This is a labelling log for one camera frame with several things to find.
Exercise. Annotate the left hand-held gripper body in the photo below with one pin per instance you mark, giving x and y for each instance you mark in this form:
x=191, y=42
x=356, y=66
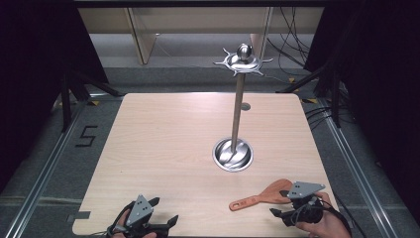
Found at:
x=140, y=211

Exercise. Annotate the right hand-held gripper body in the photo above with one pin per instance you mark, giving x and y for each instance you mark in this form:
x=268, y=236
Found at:
x=303, y=206

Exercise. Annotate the wooden rice spatula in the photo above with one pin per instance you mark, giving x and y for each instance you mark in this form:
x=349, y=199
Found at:
x=261, y=197

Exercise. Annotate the person's left hand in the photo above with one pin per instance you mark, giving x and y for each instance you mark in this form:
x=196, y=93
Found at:
x=121, y=223

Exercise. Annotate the person's right hand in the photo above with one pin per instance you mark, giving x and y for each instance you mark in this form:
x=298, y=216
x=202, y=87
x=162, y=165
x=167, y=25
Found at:
x=325, y=226

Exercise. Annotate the metal utensil hanging rack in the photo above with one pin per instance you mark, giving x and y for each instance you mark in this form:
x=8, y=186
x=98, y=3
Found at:
x=237, y=112

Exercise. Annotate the black metal stand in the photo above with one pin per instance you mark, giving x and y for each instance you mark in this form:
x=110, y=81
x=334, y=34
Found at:
x=67, y=99
x=332, y=89

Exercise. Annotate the black curtain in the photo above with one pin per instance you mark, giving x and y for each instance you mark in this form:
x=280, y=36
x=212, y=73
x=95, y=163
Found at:
x=379, y=99
x=36, y=76

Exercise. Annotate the light wooden furniture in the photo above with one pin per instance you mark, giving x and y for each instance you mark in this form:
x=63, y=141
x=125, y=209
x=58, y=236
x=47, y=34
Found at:
x=145, y=33

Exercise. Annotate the aluminium floor rail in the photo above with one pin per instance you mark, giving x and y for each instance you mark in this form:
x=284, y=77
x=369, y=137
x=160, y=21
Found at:
x=358, y=175
x=41, y=178

